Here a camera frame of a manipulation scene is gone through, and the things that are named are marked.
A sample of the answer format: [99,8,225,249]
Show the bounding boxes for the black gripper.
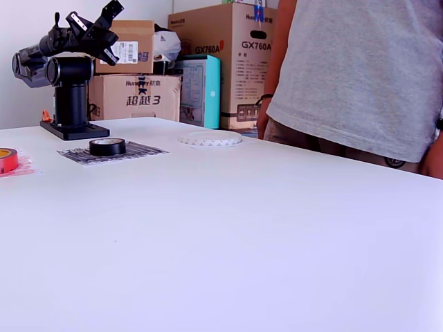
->
[64,10,120,67]

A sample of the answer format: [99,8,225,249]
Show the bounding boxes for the small black tape roll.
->
[89,137,127,156]

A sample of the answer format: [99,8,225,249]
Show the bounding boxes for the wide white tape roll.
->
[177,130,244,150]

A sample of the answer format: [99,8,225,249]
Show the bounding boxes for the red tape roll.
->
[0,147,19,174]

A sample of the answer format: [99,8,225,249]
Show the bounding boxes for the person's right forearm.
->
[259,0,299,101]

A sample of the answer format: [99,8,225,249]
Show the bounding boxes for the person's right hand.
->
[256,99,272,140]

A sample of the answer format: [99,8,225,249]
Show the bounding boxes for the person's left hand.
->
[417,133,443,180]

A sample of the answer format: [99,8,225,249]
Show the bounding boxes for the small cardboard box shipping label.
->
[95,19,156,75]

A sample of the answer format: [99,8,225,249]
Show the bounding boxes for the white plastic bag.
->
[154,24,182,63]

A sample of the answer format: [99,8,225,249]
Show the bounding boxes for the cardboard box with Chinese print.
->
[88,74,181,122]

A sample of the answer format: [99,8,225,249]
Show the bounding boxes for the teal cardboard box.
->
[179,54,222,129]

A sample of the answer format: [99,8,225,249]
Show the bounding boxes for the black scribbled paper sheet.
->
[56,140,170,167]

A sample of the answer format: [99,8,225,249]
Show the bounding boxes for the tall GX760A cardboard box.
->
[168,1,282,131]

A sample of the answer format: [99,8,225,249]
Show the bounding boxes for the red scribbled paper sheet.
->
[0,147,43,179]

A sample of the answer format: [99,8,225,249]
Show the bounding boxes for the khaki trousers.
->
[263,117,433,176]

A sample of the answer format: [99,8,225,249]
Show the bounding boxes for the grey t-shirt torso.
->
[265,0,443,164]

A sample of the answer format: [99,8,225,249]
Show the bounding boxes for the camera board on black bracket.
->
[97,0,125,28]

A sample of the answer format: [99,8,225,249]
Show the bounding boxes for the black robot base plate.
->
[39,119,111,141]

